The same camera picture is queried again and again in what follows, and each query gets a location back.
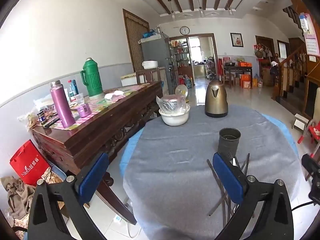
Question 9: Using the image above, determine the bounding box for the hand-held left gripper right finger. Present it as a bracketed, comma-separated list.
[212, 152, 295, 240]

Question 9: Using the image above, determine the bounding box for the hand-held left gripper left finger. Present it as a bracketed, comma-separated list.
[27, 152, 110, 240]

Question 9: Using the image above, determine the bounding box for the pile of dark chopsticks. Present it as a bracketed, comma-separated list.
[206, 153, 251, 227]

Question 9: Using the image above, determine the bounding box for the dark metal utensil holder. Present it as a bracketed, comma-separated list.
[217, 127, 242, 162]

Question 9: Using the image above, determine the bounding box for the red child chair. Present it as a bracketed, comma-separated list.
[297, 120, 320, 145]

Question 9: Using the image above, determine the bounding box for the carved wooden sideboard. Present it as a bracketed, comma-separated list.
[31, 81, 164, 225]

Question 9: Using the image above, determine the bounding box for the white step stool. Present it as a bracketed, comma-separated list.
[292, 114, 310, 130]

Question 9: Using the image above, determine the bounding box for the blue table cover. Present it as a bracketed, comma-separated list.
[119, 112, 299, 173]

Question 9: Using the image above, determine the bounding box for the round table with grey cloth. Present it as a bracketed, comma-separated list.
[122, 104, 304, 240]

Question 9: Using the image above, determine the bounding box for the red paper bag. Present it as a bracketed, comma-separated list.
[9, 140, 50, 187]

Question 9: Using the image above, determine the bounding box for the purple cup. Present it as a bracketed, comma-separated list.
[76, 103, 92, 118]

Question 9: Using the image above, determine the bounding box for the patterned sideboard cover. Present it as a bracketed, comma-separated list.
[50, 84, 153, 130]

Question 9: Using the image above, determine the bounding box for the beige cloth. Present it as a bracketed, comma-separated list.
[0, 176, 35, 220]

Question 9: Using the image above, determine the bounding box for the bronze electric kettle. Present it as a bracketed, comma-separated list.
[204, 80, 229, 118]

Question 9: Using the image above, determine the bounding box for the purple vacuum flask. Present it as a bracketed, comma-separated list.
[49, 80, 76, 128]

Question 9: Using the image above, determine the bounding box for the white bowl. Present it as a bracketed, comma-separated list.
[159, 105, 190, 127]

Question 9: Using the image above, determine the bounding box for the white crumpled tissue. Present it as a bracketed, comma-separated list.
[104, 90, 124, 100]

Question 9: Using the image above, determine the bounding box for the red-capped water bottle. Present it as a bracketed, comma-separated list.
[67, 80, 77, 103]

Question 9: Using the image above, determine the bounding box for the wooden staircase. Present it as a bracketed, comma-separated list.
[271, 37, 320, 120]

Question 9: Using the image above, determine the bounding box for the plastic-wrapped metal bowl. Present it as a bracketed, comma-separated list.
[156, 94, 188, 114]

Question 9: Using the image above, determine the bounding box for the green thermos jug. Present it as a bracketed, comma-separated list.
[80, 57, 104, 97]

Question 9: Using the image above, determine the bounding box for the upright orange box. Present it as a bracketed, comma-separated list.
[239, 74, 253, 88]

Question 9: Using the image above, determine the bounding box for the small white fan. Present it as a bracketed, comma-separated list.
[175, 84, 188, 98]

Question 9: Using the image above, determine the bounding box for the white chest freezer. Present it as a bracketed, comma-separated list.
[121, 72, 138, 87]

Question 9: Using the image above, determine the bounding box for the dark wooden side table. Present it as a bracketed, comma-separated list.
[222, 65, 253, 85]

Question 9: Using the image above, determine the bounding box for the dark wooden chair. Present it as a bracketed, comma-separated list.
[136, 67, 167, 85]

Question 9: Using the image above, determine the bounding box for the grey refrigerator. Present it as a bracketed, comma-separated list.
[140, 32, 179, 94]

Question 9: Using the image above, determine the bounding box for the black cable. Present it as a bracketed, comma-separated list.
[290, 199, 316, 212]

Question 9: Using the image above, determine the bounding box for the wall calendar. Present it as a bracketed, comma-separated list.
[304, 14, 320, 57]

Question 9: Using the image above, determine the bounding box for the framed wall picture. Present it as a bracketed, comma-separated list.
[230, 32, 244, 47]

